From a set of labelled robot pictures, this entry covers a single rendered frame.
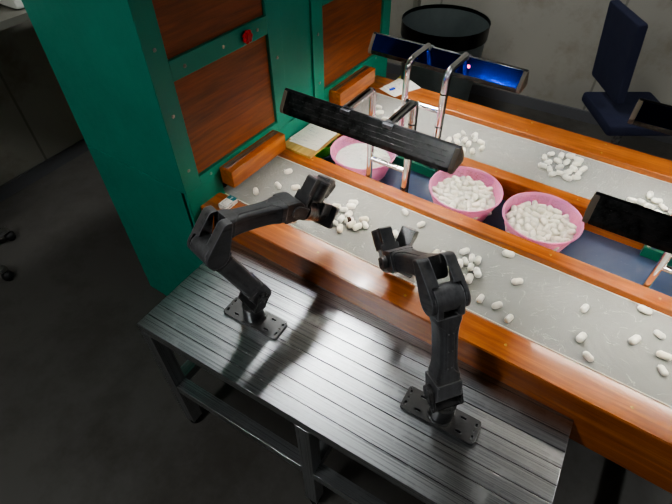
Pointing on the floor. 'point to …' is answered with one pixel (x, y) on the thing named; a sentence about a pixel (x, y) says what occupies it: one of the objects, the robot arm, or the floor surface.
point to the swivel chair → (618, 74)
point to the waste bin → (449, 21)
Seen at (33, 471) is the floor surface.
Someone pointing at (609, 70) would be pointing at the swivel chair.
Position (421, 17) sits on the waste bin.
